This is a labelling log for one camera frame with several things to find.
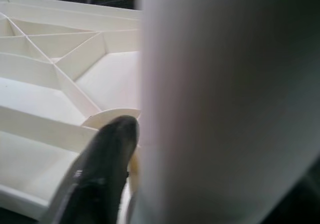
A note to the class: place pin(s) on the white plastic table leg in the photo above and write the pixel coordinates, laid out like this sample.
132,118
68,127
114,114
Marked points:
225,83

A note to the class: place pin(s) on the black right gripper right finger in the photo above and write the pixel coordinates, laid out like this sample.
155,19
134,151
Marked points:
305,204

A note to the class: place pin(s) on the white plastic table top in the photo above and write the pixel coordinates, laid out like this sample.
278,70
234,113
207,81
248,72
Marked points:
37,96

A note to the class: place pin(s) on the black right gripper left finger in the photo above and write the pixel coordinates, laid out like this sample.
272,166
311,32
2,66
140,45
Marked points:
100,179

